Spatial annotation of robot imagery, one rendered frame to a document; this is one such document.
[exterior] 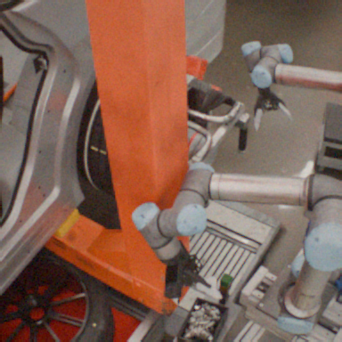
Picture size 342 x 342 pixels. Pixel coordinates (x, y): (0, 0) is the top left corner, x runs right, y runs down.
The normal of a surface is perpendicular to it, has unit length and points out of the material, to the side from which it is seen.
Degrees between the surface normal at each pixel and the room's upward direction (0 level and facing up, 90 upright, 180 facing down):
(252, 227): 0
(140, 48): 90
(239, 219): 0
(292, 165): 0
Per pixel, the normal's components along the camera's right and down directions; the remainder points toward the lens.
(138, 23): -0.53, 0.65
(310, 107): -0.04, -0.66
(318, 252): -0.32, 0.63
